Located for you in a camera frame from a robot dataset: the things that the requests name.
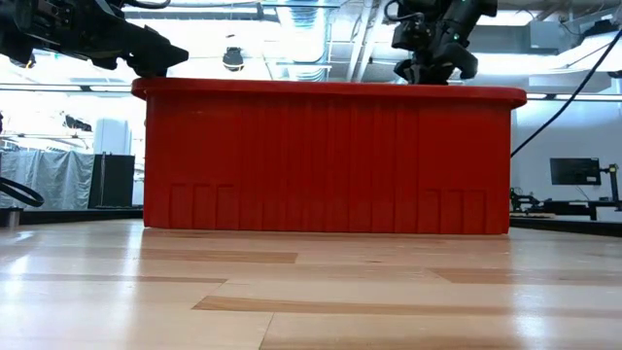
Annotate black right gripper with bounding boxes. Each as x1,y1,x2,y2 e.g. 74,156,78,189
394,18,480,87

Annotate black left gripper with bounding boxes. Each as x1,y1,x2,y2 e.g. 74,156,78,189
48,9,190,79

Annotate red plastic bin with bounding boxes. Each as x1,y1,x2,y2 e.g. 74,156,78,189
130,76,529,236

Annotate white cabinet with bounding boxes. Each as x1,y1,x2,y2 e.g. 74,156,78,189
92,118,132,157

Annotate black cabinet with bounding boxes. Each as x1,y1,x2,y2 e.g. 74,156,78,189
87,154,136,210

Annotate grey tarp curtain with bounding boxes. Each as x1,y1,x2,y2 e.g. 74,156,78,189
0,149,96,211

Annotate black background bench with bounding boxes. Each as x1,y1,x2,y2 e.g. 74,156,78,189
508,187,622,221

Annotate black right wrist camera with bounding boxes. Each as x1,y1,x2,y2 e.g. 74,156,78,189
391,18,427,53

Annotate black dome ceiling camera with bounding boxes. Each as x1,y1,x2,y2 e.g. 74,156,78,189
222,46,245,73

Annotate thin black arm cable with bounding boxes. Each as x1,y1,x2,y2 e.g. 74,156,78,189
509,26,622,159

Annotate silver ventilation duct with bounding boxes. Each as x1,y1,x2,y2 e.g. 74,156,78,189
274,0,341,82

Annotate dark wall monitor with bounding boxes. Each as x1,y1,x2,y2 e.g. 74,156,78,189
549,157,603,187

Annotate black aluminium frame rails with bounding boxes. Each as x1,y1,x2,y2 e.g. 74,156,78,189
0,207,145,228
509,217,622,238

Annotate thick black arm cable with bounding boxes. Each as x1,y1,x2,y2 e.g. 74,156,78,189
0,175,46,209

